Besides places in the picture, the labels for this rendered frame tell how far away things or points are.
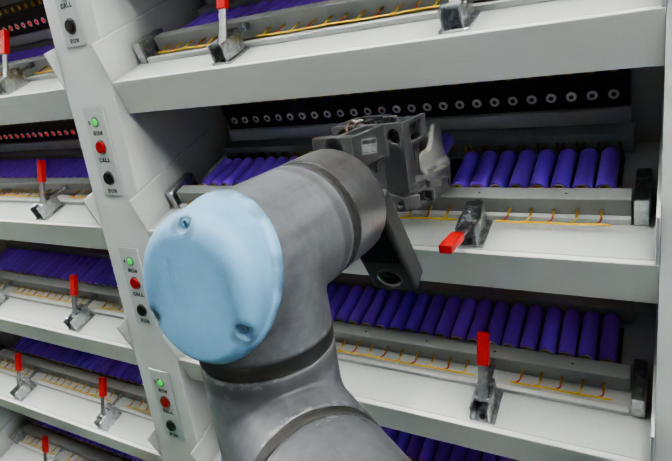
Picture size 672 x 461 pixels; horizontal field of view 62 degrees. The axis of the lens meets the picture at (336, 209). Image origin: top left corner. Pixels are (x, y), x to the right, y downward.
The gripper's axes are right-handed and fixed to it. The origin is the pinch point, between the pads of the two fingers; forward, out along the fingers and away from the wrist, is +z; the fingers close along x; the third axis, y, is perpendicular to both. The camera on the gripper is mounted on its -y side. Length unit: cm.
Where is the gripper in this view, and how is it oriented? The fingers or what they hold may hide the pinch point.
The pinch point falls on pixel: (429, 166)
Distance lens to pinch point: 62.6
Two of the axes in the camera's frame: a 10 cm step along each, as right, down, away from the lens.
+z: 4.9, -3.1, 8.1
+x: -8.6, -0.3, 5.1
